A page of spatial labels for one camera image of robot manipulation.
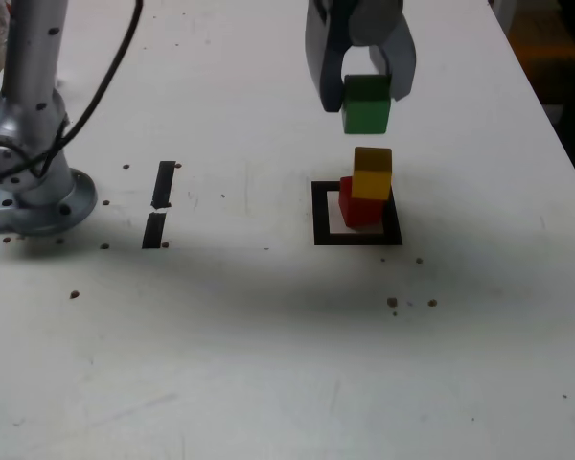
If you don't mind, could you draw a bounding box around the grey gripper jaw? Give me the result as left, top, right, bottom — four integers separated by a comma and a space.
348, 0, 418, 102

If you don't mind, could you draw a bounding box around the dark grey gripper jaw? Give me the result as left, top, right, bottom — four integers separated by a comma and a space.
305, 0, 354, 114

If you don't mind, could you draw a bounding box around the green cube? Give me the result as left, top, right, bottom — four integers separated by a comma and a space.
340, 74, 393, 135

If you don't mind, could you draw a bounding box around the yellow cube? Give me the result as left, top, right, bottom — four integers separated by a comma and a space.
352, 146, 394, 201

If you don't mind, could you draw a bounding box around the red cube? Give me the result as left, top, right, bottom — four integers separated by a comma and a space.
338, 175, 385, 230

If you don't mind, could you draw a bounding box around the black tape square outline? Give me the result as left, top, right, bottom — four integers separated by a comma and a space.
310, 180, 403, 246

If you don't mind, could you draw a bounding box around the black tape strip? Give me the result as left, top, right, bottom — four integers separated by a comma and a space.
141, 160, 177, 249

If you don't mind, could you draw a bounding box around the black cable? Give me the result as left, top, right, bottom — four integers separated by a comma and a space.
0, 0, 145, 188

